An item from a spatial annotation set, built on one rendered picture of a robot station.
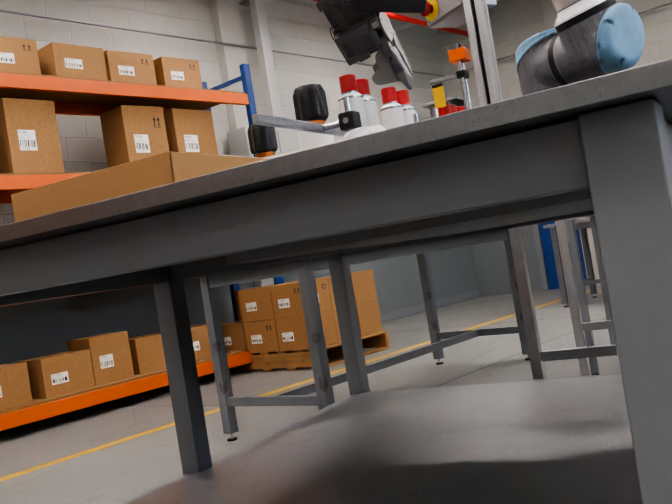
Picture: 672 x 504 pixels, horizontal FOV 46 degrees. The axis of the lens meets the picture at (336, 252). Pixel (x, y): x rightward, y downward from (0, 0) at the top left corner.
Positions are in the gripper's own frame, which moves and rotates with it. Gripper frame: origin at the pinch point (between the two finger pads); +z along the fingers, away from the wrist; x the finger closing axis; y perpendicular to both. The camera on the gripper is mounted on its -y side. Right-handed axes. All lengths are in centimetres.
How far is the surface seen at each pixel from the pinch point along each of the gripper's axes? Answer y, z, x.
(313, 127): 16.4, -3.9, 8.8
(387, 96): 13.4, 15.7, -31.0
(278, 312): 243, 266, -301
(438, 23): 3, 22, -70
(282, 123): 17.6, -10.2, 16.0
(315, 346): 110, 135, -98
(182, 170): 16, -26, 52
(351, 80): 14.3, 2.6, -16.9
